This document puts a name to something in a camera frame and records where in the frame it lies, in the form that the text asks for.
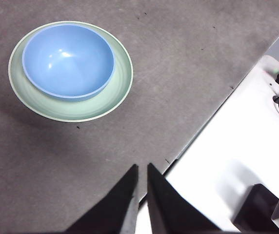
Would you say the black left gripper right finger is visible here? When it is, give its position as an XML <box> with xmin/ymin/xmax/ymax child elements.
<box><xmin>147</xmin><ymin>162</ymin><xmax>222</xmax><ymax>234</ymax></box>

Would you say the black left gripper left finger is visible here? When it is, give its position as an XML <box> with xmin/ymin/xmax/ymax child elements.
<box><xmin>63</xmin><ymin>164</ymin><xmax>140</xmax><ymax>234</ymax></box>

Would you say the green round plate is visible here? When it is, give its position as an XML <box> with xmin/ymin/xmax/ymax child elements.
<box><xmin>8</xmin><ymin>20</ymin><xmax>134</xmax><ymax>123</ymax></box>

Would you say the blue ribbed bowl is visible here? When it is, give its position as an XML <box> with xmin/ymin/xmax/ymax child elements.
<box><xmin>21</xmin><ymin>24</ymin><xmax>117</xmax><ymax>102</ymax></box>

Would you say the black box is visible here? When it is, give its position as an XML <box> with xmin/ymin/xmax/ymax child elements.
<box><xmin>232</xmin><ymin>184</ymin><xmax>279</xmax><ymax>234</ymax></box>

